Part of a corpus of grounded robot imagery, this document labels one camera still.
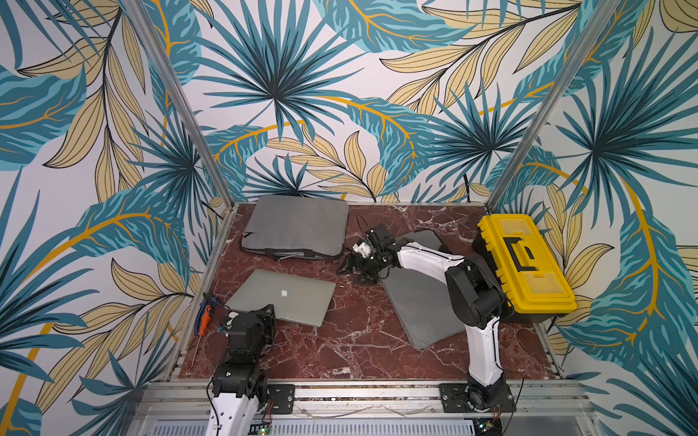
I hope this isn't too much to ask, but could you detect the silver laptop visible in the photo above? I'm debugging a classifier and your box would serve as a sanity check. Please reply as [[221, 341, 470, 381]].
[[225, 270, 336, 327]]

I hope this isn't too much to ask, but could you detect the grey laptop sleeve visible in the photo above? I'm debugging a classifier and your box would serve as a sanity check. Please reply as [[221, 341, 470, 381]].
[[379, 230, 465, 350]]

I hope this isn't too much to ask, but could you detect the grey zippered laptop bag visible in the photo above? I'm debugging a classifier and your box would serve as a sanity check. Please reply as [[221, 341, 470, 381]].
[[240, 195, 350, 260]]

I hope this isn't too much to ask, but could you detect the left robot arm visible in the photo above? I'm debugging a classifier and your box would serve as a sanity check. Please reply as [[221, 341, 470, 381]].
[[205, 304, 276, 435]]

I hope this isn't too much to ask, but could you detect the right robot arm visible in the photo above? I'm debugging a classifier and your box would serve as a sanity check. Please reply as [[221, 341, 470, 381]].
[[337, 225, 516, 412]]

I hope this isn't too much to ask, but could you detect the yellow black toolbox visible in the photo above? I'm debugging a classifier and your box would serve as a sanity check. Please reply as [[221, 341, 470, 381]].
[[473, 214, 578, 323]]

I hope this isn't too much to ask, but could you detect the white ventilation grille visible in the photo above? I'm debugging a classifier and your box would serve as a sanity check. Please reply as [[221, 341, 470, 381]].
[[142, 419, 476, 435]]

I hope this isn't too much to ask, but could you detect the orange handled screwdriver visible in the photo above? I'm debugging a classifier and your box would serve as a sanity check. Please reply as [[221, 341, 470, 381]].
[[193, 299, 214, 360]]

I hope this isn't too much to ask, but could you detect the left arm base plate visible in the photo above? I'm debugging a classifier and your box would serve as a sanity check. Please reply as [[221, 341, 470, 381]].
[[266, 383, 296, 417]]

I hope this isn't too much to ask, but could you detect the aluminium front rail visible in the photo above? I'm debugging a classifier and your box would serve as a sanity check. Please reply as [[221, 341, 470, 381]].
[[134, 379, 596, 421]]

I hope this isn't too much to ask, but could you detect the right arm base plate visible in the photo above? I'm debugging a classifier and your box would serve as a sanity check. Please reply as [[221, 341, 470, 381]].
[[438, 381, 516, 413]]

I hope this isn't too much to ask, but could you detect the right aluminium frame post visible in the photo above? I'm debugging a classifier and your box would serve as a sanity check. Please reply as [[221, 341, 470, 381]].
[[485, 0, 621, 213]]

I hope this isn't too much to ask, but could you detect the aluminium frame post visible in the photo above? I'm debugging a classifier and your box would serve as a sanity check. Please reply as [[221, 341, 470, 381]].
[[485, 0, 621, 213], [122, 0, 234, 211]]

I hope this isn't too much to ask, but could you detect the left aluminium frame post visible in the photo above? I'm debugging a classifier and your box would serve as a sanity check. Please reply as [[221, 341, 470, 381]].
[[122, 0, 234, 211]]

